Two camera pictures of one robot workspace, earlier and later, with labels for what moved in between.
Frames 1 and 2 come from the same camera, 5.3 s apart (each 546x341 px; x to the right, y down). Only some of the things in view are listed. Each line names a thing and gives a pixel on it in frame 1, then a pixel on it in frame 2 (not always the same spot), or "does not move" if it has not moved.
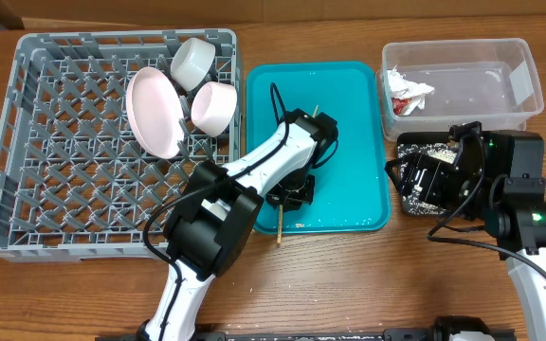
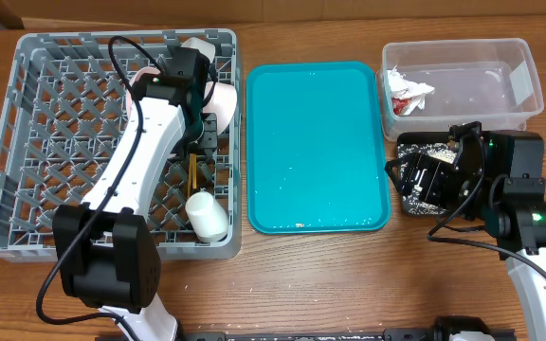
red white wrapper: [406, 96] does not move
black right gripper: [415, 177] does not move
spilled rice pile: [438, 151] does not move
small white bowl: [212, 107] does not move
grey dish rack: [61, 174] does not move
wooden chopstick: [316, 111] → [194, 170]
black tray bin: [435, 145] does not move
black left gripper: [277, 196] → [210, 137]
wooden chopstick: [280, 224] → [191, 174]
